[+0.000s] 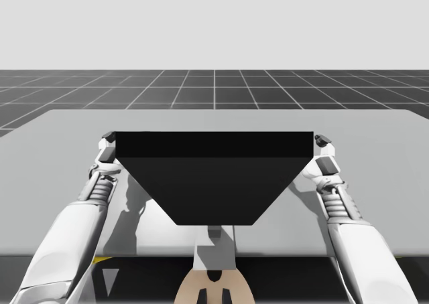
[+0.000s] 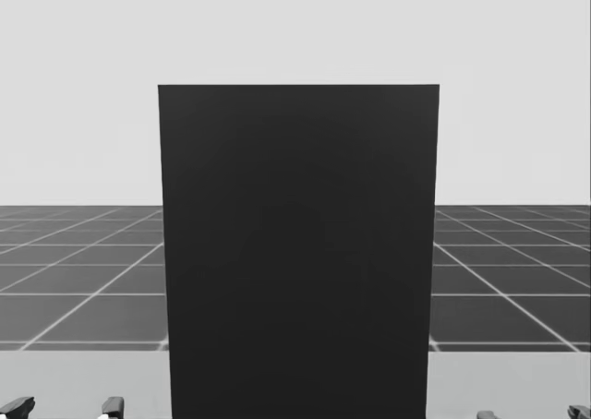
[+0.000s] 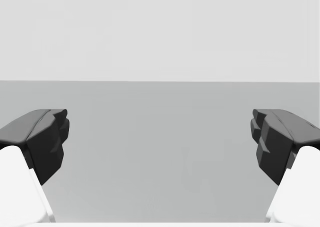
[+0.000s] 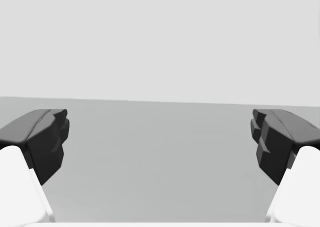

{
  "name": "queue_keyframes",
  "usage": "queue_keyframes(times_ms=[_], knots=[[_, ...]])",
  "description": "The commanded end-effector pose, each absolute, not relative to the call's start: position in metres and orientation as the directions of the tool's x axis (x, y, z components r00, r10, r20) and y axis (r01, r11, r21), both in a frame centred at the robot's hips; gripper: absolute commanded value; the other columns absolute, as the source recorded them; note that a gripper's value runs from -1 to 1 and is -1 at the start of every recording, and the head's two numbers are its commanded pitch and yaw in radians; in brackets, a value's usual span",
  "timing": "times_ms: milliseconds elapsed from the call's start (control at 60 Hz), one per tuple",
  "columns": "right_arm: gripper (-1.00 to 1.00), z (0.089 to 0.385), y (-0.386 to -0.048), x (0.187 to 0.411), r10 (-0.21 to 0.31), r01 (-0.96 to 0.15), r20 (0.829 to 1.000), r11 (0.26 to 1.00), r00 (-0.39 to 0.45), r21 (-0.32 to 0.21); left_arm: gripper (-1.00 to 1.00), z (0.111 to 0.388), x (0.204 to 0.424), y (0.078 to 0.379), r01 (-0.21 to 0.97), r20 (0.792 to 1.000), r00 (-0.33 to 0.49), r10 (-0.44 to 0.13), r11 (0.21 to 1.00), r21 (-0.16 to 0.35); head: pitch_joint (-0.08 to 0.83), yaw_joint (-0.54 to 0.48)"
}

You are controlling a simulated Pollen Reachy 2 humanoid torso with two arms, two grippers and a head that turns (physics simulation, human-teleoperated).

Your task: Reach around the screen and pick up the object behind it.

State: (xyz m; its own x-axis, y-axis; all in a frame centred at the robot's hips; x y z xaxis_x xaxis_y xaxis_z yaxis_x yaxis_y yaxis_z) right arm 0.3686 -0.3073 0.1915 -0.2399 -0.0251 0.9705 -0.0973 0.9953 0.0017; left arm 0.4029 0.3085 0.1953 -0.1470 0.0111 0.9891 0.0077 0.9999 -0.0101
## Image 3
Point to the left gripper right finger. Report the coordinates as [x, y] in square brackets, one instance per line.
[280, 142]

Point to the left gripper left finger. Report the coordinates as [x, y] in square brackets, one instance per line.
[37, 142]

